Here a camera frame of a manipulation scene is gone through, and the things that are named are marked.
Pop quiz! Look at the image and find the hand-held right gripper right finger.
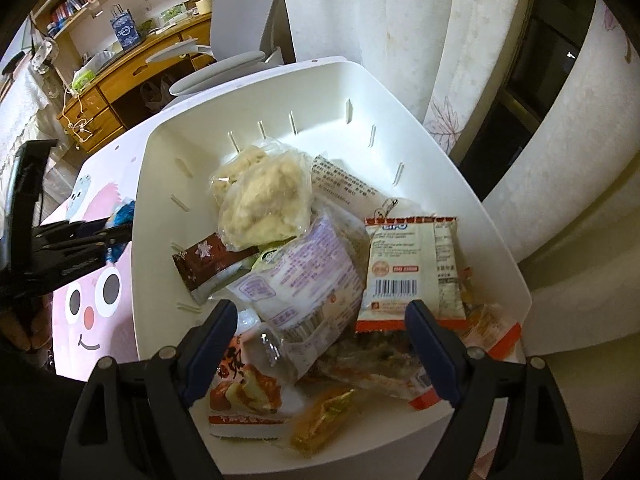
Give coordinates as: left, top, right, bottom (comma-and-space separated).
404, 300, 583, 480

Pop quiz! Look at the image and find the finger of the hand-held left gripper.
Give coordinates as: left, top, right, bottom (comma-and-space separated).
32, 217, 133, 256
30, 245, 113, 288

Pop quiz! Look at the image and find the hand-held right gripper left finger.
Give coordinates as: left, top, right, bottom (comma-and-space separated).
60, 299, 238, 480

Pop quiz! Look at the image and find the red white printed snack packet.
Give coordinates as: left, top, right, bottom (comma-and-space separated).
207, 330, 306, 438

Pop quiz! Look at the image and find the blue snack packet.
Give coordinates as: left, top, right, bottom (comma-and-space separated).
105, 200, 136, 263

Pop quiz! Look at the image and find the orange striped clear snack packet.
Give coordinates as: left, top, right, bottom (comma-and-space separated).
407, 305, 523, 410

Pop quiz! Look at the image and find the dark snack packet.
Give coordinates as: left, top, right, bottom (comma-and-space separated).
320, 332, 416, 376

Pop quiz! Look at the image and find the white red-edged snack packet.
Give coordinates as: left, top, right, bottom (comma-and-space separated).
355, 215, 468, 335

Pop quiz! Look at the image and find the brown snowflake snack packet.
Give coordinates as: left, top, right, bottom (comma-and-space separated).
171, 234, 261, 306

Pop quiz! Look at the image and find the green snack packet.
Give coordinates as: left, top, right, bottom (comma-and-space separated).
250, 245, 291, 273

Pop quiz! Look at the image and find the clear purple-print snack packet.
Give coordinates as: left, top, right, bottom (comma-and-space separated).
227, 210, 368, 386

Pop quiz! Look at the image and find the small orange snack packet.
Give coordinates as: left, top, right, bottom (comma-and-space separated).
289, 387, 357, 457

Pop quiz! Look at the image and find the clear yellow noodle snack packet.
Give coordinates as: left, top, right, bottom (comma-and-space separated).
217, 152, 313, 251

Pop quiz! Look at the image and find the clear pale crispy snack packet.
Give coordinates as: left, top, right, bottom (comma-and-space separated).
209, 142, 281, 206

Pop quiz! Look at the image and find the clear text-printed snack packet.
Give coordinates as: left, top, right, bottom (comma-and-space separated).
311, 155, 382, 208

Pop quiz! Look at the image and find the white plastic basket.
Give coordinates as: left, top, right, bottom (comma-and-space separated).
131, 60, 532, 480

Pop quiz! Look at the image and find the person's left hand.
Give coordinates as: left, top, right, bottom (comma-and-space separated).
0, 305, 51, 353

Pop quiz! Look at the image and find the white lace cloth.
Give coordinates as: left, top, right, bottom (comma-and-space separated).
0, 67, 51, 171

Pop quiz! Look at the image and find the green tissue packet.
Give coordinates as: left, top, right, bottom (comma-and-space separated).
70, 67, 96, 92

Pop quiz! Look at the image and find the wooden desk with drawers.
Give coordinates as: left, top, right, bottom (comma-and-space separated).
57, 12, 216, 153

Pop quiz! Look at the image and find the person's dark clothing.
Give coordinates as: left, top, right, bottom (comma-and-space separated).
0, 345, 91, 480

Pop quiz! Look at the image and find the clear plastic bag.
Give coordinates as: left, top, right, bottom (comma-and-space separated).
140, 74, 176, 111

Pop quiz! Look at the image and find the blue white gift bag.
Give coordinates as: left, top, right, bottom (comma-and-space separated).
110, 4, 143, 51

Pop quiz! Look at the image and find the wooden bookshelf with books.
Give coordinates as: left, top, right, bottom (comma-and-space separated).
30, 0, 221, 61

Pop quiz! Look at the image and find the grey office chair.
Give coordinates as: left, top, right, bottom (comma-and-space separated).
145, 0, 283, 111

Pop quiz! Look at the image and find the cream leaf print curtain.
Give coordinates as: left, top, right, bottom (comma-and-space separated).
277, 0, 640, 386

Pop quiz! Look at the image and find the white cable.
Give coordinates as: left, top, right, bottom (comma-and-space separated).
60, 87, 93, 148

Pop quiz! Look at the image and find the dark window frame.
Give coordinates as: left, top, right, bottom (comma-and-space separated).
452, 0, 601, 201

